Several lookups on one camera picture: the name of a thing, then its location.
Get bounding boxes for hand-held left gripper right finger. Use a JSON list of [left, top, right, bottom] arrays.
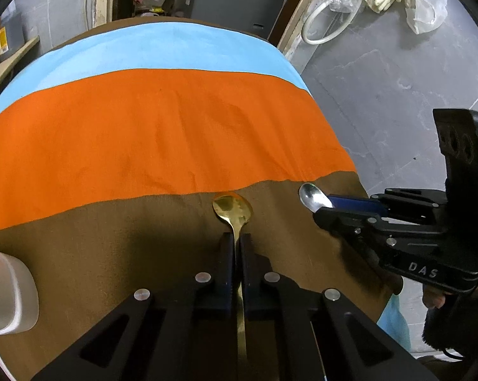
[[239, 233, 440, 381]]

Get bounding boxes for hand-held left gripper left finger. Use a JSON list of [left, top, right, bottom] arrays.
[[30, 232, 239, 381]]

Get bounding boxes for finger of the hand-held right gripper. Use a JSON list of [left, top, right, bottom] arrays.
[[313, 205, 450, 264], [327, 188, 449, 226]]

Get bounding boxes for silver spoon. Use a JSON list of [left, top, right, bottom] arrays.
[[298, 183, 335, 215]]

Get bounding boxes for gold spoon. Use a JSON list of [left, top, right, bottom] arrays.
[[211, 191, 254, 368]]

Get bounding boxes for person's right hand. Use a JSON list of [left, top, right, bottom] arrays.
[[421, 284, 449, 311]]

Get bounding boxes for striped blue orange brown cloth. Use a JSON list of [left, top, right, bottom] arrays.
[[0, 18, 412, 381]]

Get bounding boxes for translucent white plastic bag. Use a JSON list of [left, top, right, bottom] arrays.
[[405, 0, 449, 35]]

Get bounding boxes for white cylindrical container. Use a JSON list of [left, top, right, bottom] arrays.
[[0, 246, 40, 336]]

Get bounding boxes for grey cabinet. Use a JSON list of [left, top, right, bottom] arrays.
[[174, 0, 286, 39]]

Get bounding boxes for pile of plastic bags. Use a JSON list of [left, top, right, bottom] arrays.
[[131, 0, 177, 19]]

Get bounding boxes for wooden kitchen counter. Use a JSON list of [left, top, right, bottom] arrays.
[[0, 36, 41, 104]]

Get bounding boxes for grey storage container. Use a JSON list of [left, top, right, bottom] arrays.
[[0, 0, 28, 63]]

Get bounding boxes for white hose loop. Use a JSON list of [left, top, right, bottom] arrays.
[[301, 0, 367, 46]]

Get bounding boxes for cream door frame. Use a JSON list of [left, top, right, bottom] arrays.
[[93, 0, 335, 61]]

